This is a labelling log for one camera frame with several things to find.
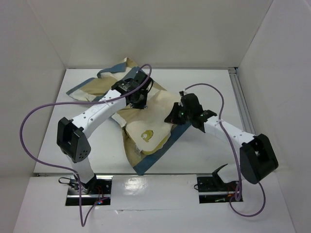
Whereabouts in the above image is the blue beige plaid pillowcase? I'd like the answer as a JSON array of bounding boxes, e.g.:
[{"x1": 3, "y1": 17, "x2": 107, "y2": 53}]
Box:
[{"x1": 66, "y1": 58, "x2": 190, "y2": 175}]

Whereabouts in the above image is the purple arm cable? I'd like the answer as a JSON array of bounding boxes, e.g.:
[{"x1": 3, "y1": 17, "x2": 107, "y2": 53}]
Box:
[
  {"x1": 179, "y1": 83, "x2": 266, "y2": 217},
  {"x1": 19, "y1": 63, "x2": 153, "y2": 227}
]

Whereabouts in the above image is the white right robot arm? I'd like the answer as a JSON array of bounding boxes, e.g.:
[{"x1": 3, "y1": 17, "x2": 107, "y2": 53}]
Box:
[{"x1": 164, "y1": 93, "x2": 278, "y2": 184}]

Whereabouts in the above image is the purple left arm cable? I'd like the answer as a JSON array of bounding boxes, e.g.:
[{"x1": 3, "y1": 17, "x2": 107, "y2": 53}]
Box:
[{"x1": 19, "y1": 63, "x2": 153, "y2": 227}]

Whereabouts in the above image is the aluminium frame rail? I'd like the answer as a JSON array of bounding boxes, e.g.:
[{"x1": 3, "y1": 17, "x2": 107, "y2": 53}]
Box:
[{"x1": 228, "y1": 67, "x2": 268, "y2": 173}]

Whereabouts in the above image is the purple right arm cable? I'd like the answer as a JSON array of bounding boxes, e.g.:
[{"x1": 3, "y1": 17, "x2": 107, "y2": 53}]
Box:
[{"x1": 179, "y1": 83, "x2": 266, "y2": 217}]

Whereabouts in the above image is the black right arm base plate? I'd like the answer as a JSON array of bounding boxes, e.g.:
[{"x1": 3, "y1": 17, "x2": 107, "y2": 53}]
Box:
[{"x1": 193, "y1": 175, "x2": 238, "y2": 204}]

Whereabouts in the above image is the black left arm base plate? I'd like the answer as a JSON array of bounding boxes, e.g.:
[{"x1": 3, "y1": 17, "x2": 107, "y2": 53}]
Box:
[{"x1": 58, "y1": 176, "x2": 112, "y2": 206}]

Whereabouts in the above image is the cream pillow with duck patch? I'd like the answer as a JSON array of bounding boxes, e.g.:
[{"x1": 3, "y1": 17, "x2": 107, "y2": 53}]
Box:
[{"x1": 112, "y1": 89, "x2": 180, "y2": 155}]

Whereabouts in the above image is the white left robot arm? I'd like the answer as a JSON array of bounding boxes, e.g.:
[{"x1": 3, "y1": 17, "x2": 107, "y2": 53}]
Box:
[{"x1": 56, "y1": 77, "x2": 154, "y2": 194}]

